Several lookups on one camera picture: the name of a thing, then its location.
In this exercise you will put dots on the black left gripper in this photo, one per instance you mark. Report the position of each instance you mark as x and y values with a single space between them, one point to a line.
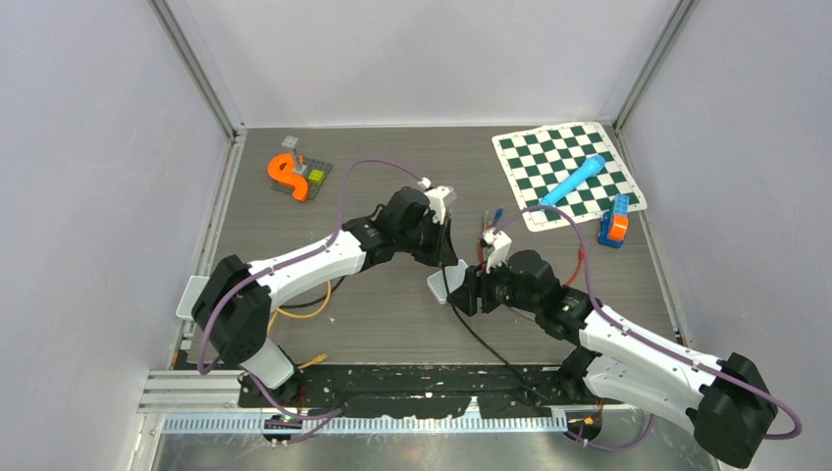
442 252

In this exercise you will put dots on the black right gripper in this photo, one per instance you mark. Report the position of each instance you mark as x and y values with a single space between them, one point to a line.
466 297

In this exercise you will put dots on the white network switch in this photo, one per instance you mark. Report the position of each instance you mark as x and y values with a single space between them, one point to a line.
446 280

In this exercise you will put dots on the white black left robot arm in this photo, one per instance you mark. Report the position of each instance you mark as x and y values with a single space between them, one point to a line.
234 307

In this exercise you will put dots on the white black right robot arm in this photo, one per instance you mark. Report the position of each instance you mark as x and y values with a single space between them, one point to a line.
720 402

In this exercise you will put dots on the green white chessboard mat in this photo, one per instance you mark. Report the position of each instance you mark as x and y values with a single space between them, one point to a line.
536 161

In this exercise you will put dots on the grey lego baseplate with bricks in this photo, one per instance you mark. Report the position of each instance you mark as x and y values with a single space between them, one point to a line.
314 170

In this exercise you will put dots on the light blue toy microphone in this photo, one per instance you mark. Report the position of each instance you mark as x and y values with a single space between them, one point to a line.
591 167

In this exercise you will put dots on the orange S-shaped toy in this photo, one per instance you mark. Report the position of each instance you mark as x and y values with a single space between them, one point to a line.
282 169

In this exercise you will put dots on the small grey lego tile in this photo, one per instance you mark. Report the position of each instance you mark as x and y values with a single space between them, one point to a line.
290 141

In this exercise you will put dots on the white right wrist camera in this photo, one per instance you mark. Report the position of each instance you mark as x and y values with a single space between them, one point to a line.
496 247

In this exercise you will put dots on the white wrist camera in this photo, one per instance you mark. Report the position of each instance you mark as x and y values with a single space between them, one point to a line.
440 200
496 247

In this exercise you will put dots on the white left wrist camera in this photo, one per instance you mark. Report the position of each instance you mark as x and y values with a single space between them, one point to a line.
440 200

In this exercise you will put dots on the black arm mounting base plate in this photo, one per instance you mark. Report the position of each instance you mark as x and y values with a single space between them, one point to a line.
433 391

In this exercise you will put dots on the aluminium frame rail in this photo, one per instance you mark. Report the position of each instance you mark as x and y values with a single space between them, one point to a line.
187 391

